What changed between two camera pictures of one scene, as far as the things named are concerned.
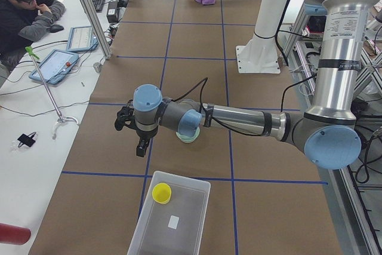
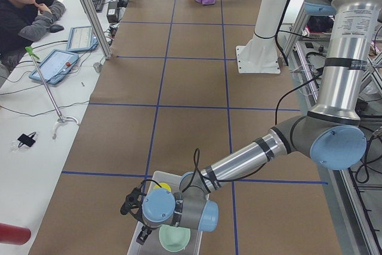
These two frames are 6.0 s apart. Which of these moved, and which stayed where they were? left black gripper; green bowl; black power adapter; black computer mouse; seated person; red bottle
Moved: left black gripper; green bowl
Stayed: seated person; black computer mouse; black power adapter; red bottle
